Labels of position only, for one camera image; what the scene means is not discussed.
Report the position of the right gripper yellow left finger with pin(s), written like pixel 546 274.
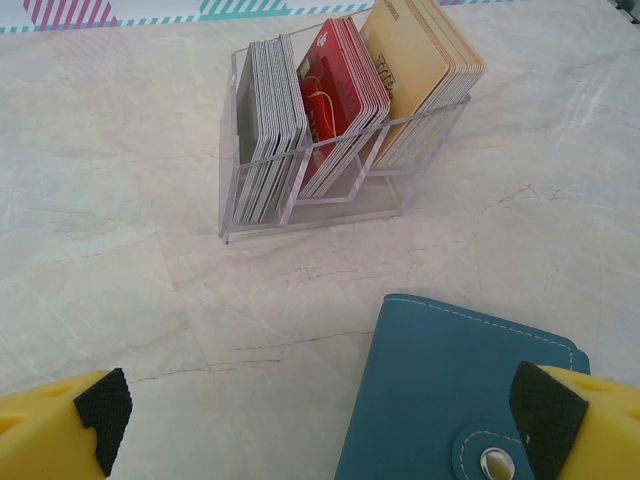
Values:
pixel 45 430

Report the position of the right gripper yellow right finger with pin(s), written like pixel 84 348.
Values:
pixel 600 430

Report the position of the blue leather card holder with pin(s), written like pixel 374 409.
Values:
pixel 430 380

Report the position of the clear acrylic card organizer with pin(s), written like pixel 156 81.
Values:
pixel 350 207

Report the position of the grey credit card stack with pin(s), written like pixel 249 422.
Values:
pixel 272 125

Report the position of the gold credit card stack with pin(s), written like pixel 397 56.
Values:
pixel 420 65

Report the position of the red credit card stack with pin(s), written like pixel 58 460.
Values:
pixel 340 100

